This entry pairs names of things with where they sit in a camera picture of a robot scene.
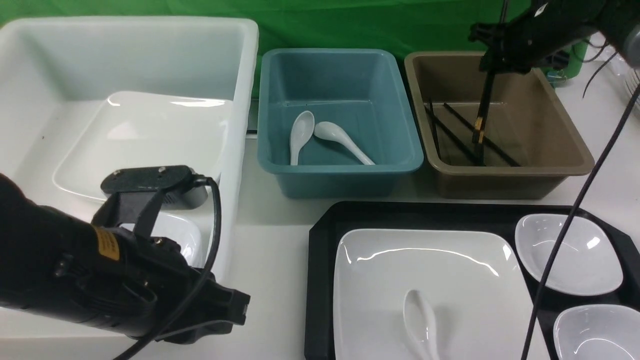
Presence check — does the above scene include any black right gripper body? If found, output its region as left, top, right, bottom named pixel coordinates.
left=468, top=0, right=608, bottom=75

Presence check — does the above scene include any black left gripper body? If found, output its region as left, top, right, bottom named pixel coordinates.
left=60, top=191, right=250, bottom=345

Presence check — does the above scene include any black chopstick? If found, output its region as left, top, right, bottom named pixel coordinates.
left=472, top=70, right=493, bottom=143
left=477, top=70, right=497, bottom=145
left=442, top=103, right=521, bottom=167

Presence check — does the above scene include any white bowl tray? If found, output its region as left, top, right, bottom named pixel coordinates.
left=514, top=213, right=624, bottom=297
left=552, top=304, right=640, bottom=360

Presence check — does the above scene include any white square rice plate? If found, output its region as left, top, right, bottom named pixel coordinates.
left=333, top=228, right=532, bottom=360

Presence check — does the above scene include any white spoon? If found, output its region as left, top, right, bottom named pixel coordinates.
left=402, top=289, right=441, bottom=360

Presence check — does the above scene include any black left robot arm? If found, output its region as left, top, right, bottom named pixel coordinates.
left=0, top=165, right=250, bottom=345

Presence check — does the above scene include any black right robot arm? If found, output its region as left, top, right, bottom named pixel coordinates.
left=468, top=0, right=640, bottom=75

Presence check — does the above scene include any white plate in tub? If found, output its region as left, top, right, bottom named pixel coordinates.
left=52, top=91, right=234, bottom=201

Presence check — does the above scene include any white bowl in tub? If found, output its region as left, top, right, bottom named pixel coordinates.
left=135, top=212, right=205, bottom=268

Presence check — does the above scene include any brown plastic bin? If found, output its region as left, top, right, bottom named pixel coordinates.
left=404, top=51, right=595, bottom=199

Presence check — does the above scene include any black chopstick in bin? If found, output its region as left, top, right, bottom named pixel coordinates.
left=442, top=103, right=521, bottom=167

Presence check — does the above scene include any green cloth backdrop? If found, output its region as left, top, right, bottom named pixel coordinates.
left=0, top=0, right=590, bottom=99

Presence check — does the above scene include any white spoon left bin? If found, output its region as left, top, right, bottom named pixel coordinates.
left=289, top=111, right=315, bottom=166

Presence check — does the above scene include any white spoon bin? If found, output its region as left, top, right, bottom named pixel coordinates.
left=313, top=121, right=375, bottom=166
left=289, top=111, right=315, bottom=166

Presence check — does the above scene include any teal plastic bin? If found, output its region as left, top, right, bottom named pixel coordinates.
left=257, top=48, right=425, bottom=199

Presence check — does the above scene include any large white plastic tub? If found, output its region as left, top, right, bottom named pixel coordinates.
left=0, top=16, right=260, bottom=341

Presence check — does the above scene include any white spoon right bin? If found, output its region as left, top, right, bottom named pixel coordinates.
left=313, top=121, right=375, bottom=166

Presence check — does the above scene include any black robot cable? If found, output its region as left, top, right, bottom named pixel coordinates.
left=112, top=175, right=236, bottom=360

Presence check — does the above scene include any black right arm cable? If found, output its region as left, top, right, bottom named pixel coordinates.
left=520, top=50, right=640, bottom=360

